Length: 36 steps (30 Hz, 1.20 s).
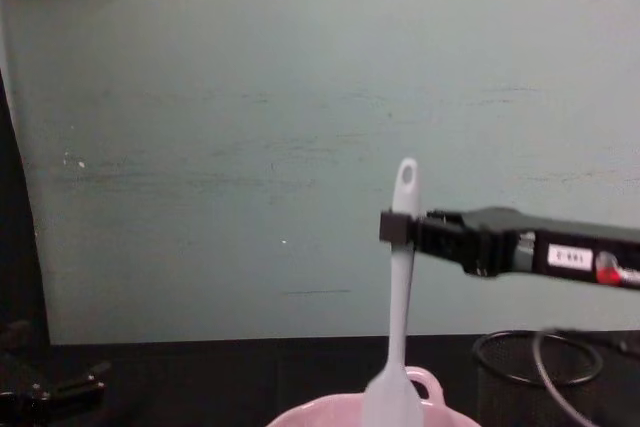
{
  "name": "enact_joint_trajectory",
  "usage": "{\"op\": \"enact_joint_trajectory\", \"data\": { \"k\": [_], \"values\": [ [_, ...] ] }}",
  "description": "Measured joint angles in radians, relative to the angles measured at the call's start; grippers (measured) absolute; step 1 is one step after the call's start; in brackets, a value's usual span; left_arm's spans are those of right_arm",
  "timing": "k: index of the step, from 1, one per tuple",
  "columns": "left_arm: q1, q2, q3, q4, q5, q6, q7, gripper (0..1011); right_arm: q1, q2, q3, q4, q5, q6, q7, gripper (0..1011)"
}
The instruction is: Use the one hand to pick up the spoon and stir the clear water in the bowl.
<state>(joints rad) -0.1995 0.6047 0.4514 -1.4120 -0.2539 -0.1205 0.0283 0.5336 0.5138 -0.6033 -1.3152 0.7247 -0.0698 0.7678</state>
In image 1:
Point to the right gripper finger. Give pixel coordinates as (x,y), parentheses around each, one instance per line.
(395,227)

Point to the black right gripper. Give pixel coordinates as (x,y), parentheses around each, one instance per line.
(570,239)

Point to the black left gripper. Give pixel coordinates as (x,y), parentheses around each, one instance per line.
(15,397)

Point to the pale blue silicone spatula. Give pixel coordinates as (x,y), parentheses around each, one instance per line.
(400,297)

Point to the black fabric drape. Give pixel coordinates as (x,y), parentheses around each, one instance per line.
(20,247)

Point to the black table cloth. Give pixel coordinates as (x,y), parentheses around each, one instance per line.
(225,382)

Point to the black mesh pen holder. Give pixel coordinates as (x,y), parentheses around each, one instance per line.
(510,402)

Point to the pink plastic bowl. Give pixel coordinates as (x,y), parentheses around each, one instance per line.
(320,412)

